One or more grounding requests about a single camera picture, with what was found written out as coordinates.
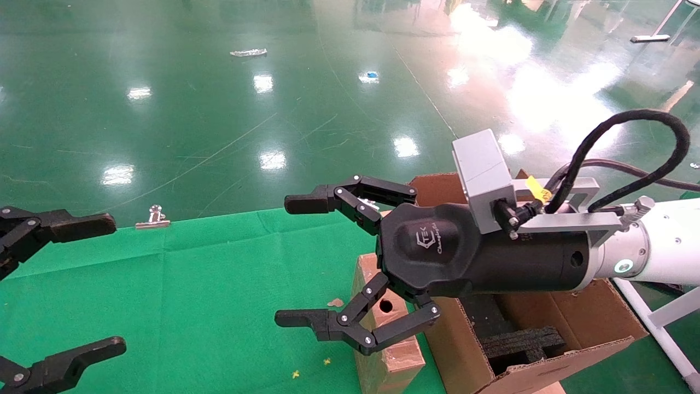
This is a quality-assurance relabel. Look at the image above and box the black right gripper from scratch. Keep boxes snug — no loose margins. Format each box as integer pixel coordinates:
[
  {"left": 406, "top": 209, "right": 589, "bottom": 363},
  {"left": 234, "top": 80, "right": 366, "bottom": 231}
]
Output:
[{"left": 275, "top": 175, "right": 594, "bottom": 356}]

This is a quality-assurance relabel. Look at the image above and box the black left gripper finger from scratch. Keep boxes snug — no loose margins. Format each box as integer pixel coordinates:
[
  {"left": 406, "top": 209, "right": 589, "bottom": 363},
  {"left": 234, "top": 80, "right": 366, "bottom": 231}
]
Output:
[
  {"left": 0, "top": 206, "right": 117, "bottom": 281},
  {"left": 0, "top": 336, "right": 127, "bottom": 394}
]

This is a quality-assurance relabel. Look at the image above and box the small brown cardboard box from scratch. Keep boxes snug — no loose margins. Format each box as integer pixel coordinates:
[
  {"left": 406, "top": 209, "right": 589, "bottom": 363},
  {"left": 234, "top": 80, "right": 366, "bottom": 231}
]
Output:
[{"left": 352, "top": 253, "right": 427, "bottom": 394}]

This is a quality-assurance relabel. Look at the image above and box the large open cardboard carton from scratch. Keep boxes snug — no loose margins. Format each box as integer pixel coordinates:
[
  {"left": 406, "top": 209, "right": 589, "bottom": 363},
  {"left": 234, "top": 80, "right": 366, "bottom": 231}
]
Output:
[{"left": 407, "top": 172, "right": 649, "bottom": 394}]

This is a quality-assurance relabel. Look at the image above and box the silver binder clip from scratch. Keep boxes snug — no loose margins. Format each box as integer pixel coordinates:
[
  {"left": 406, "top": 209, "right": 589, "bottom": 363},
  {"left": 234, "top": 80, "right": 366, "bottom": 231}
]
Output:
[{"left": 135, "top": 204, "right": 171, "bottom": 230}]

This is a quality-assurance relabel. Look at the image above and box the green table cloth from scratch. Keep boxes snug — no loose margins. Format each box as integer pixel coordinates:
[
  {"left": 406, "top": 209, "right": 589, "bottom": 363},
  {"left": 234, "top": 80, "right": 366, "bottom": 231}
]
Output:
[{"left": 0, "top": 208, "right": 447, "bottom": 394}]

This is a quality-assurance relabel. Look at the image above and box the black foam insert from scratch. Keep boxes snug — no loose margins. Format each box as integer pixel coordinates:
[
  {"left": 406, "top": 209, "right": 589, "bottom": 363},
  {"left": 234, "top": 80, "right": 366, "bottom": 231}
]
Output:
[{"left": 462, "top": 295, "right": 567, "bottom": 376}]

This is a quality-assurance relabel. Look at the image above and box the white stand base bar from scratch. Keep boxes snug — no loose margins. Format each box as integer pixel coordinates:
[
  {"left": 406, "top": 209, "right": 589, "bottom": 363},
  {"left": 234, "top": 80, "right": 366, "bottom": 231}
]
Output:
[{"left": 630, "top": 0, "right": 687, "bottom": 44}]

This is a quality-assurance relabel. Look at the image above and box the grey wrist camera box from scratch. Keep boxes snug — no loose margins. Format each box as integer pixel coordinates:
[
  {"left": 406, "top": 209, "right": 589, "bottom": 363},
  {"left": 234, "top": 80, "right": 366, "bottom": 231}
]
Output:
[{"left": 452, "top": 129, "right": 518, "bottom": 235}]

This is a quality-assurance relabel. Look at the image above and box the silver cable connector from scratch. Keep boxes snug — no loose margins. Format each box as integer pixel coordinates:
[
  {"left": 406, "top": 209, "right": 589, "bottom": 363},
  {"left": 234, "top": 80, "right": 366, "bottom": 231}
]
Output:
[{"left": 620, "top": 196, "right": 656, "bottom": 225}]

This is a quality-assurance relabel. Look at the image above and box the thin dark cable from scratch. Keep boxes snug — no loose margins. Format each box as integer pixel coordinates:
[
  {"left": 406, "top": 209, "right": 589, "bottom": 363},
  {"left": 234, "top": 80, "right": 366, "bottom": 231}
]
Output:
[{"left": 577, "top": 159, "right": 700, "bottom": 192}]

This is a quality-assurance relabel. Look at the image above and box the thick black braided cable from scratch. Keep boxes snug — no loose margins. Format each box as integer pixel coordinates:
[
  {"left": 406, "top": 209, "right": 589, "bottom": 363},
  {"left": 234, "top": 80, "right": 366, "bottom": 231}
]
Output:
[{"left": 543, "top": 109, "right": 691, "bottom": 215}]

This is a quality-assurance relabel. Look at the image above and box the white pipe frame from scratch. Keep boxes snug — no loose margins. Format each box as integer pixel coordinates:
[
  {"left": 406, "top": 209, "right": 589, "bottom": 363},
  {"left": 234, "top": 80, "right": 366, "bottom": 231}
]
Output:
[{"left": 612, "top": 278, "right": 700, "bottom": 392}]

